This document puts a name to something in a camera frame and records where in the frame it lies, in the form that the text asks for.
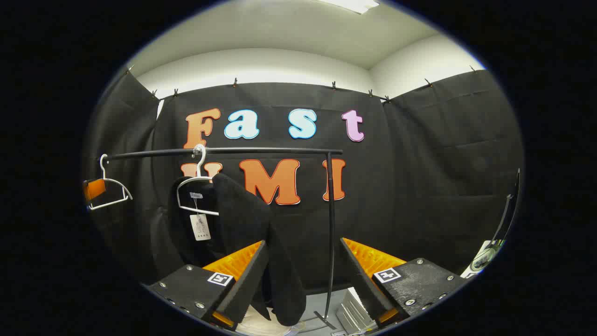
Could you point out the white paper hang tag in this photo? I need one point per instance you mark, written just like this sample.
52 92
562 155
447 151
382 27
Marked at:
200 227

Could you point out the white cabinet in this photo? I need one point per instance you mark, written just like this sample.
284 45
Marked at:
352 312

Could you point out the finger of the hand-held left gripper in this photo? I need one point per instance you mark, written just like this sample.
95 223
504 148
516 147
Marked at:
95 189

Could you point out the ceiling light panel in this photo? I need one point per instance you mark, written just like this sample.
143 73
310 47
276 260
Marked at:
354 4

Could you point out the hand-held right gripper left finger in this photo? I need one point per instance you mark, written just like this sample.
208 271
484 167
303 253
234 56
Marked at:
247 284

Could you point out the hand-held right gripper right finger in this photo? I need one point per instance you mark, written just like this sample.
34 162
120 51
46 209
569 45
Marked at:
361 284

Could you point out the white laundry hamper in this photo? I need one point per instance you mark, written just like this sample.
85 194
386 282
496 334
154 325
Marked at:
254 324

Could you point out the black knit garment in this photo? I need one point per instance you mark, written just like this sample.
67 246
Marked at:
242 214

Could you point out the black metal clothes rack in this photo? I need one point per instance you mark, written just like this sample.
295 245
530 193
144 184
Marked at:
280 150

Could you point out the black curved stand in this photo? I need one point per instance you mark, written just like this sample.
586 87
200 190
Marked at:
508 210

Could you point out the white plastic hanger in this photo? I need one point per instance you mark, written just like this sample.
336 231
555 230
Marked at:
112 180
199 211

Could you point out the black backdrop cloth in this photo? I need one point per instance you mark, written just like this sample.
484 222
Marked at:
419 186

